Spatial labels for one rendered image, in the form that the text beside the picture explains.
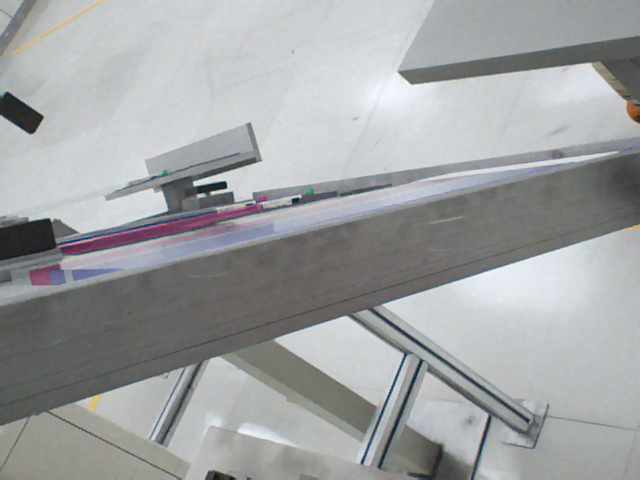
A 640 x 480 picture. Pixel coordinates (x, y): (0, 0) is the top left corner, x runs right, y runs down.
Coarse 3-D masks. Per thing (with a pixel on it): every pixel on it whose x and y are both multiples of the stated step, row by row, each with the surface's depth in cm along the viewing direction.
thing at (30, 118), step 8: (8, 96) 94; (0, 104) 94; (8, 104) 94; (16, 104) 95; (24, 104) 95; (0, 112) 94; (8, 112) 94; (16, 112) 95; (24, 112) 95; (32, 112) 95; (8, 120) 95; (16, 120) 95; (24, 120) 95; (32, 120) 95; (40, 120) 96; (24, 128) 95; (32, 128) 95
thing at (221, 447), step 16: (208, 432) 133; (224, 432) 130; (208, 448) 131; (224, 448) 128; (240, 448) 125; (256, 448) 123; (272, 448) 120; (288, 448) 117; (192, 464) 132; (208, 464) 129; (224, 464) 126; (240, 464) 123; (256, 464) 121; (272, 464) 118; (288, 464) 116; (304, 464) 113; (320, 464) 111; (336, 464) 109; (352, 464) 107
